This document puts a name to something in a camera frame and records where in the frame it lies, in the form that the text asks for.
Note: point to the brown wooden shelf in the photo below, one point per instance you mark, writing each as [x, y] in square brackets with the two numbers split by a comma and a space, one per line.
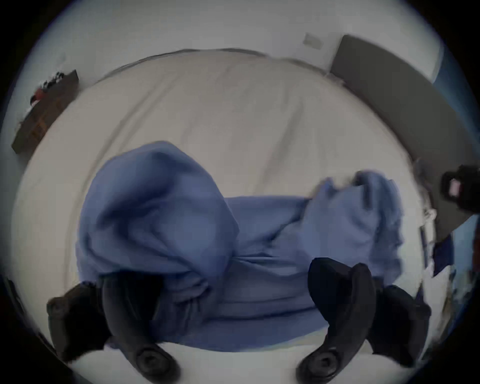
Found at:
[41, 116]

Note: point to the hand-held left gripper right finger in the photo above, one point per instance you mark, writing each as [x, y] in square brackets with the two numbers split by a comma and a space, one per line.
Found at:
[347, 307]

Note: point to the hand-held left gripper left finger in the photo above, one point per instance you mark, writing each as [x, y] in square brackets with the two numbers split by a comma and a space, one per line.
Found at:
[127, 322]

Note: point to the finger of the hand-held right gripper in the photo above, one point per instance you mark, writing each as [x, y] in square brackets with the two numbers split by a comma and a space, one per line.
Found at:
[467, 195]

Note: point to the dark grey padded headboard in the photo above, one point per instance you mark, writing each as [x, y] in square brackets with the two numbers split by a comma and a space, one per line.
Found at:
[405, 97]

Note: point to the blue shirt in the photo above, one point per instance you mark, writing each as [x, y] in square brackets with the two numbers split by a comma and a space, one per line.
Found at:
[157, 210]

